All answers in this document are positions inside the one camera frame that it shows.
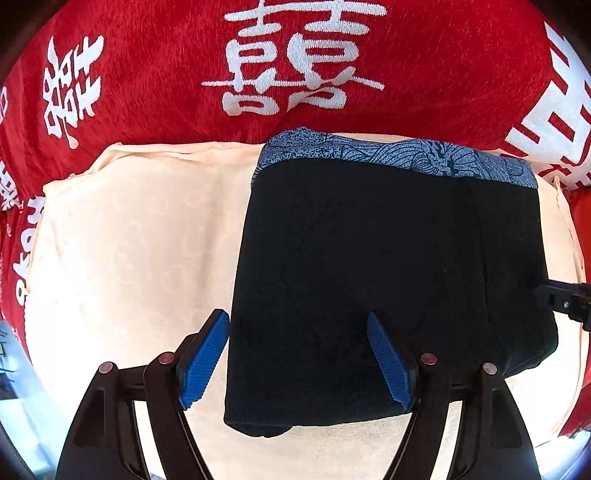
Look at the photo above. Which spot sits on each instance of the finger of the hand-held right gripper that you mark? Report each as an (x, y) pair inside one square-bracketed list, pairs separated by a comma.
[(565, 300)]

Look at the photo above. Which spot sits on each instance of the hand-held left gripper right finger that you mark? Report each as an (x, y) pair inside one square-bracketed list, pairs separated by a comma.
[(390, 364)]

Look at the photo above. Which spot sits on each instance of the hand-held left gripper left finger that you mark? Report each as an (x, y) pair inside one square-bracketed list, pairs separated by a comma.
[(205, 360)]

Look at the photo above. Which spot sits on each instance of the red pillow with round print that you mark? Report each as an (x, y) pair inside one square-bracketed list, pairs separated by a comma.
[(582, 277)]

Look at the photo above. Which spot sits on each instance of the black pants with blue trim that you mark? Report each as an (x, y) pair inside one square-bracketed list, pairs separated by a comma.
[(369, 277)]

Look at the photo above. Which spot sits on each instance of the peach towel blanket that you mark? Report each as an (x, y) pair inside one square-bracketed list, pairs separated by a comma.
[(124, 258)]

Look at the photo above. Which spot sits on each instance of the red printed blanket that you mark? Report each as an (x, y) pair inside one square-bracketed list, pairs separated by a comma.
[(161, 60)]

